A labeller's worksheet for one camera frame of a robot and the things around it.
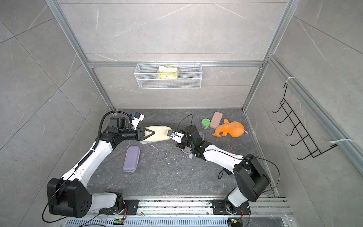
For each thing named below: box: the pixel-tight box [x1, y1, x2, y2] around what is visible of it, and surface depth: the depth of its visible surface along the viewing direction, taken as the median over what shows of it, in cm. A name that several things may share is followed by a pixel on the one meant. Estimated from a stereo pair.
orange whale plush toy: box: [211, 119, 245, 138], surface depth 103 cm
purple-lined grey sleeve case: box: [122, 145, 141, 173], surface depth 90 cm
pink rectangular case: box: [209, 111, 223, 130], surface depth 112 cm
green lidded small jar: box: [201, 118, 211, 130], surface depth 107 cm
